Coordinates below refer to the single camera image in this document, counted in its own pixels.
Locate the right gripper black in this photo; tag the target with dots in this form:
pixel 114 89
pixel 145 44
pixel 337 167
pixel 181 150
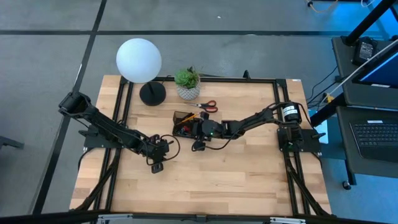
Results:
pixel 211 129

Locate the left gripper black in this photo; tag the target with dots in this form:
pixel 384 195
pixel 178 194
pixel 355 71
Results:
pixel 155 149

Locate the orange pencil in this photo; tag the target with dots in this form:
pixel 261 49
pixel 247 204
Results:
pixel 188 119

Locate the black mesh desk organizer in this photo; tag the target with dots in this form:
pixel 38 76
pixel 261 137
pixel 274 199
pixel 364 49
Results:
pixel 178 132

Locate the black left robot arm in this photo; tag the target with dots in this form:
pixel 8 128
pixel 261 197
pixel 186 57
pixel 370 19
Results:
pixel 102 124

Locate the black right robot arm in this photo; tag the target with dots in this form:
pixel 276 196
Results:
pixel 258 118

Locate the succulent in triangle-pattern pot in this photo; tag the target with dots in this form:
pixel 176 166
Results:
pixel 187 81

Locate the white globe table lamp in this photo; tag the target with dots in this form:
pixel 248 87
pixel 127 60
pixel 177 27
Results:
pixel 138 60

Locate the black stand foot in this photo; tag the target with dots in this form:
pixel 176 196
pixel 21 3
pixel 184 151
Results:
pixel 9 143

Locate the black caster wheel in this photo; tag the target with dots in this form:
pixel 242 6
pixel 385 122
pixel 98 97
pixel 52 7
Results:
pixel 346 185

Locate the black cart desk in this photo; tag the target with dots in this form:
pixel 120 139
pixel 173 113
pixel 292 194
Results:
pixel 345 68

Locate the black keyboard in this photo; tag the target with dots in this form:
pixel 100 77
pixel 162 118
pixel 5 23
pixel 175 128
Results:
pixel 376 137

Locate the black power adapter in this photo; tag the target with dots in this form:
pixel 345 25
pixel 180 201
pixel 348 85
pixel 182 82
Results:
pixel 365 51

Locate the monitor with blue screen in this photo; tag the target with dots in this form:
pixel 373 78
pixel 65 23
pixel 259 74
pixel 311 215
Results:
pixel 382 73

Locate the black slanted support pole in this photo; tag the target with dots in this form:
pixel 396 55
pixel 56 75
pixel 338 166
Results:
pixel 367 21

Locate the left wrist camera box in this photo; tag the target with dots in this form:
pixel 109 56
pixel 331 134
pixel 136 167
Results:
pixel 157 168

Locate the black aluminium table frame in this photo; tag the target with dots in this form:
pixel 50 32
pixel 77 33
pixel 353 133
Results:
pixel 280 93

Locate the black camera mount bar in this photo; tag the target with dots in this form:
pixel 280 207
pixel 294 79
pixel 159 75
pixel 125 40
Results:
pixel 46 217

